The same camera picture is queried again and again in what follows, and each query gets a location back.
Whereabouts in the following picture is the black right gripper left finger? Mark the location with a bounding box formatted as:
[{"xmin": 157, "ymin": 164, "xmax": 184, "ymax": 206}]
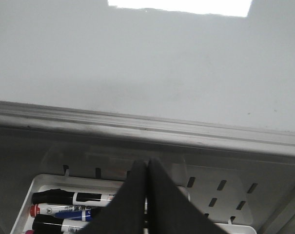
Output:
[{"xmin": 79, "ymin": 160, "xmax": 147, "ymax": 234}]

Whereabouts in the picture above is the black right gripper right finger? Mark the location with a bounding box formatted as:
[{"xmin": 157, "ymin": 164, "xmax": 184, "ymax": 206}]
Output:
[{"xmin": 147, "ymin": 158, "xmax": 226, "ymax": 234}]

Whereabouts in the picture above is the black capped whiteboard marker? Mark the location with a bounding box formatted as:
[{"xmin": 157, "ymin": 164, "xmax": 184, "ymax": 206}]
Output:
[{"xmin": 31, "ymin": 189, "xmax": 115, "ymax": 207}]

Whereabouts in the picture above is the white whiteboard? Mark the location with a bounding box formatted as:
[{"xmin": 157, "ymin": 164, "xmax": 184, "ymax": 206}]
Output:
[{"xmin": 0, "ymin": 0, "xmax": 295, "ymax": 132}]

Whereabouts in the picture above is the white perforated holder plate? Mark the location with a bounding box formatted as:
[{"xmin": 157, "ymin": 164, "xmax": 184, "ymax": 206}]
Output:
[{"xmin": 168, "ymin": 161, "xmax": 259, "ymax": 226}]

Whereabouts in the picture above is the pink capped marker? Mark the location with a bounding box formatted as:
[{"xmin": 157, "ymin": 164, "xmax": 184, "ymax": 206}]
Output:
[{"xmin": 24, "ymin": 230, "xmax": 35, "ymax": 234}]

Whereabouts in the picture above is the white marker tray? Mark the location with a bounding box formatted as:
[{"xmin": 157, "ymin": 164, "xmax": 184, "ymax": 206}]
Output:
[{"xmin": 11, "ymin": 174, "xmax": 256, "ymax": 234}]

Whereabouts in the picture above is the grey aluminium whiteboard frame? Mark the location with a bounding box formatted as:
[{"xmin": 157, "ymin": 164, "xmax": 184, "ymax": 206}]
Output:
[{"xmin": 0, "ymin": 101, "xmax": 295, "ymax": 157}]

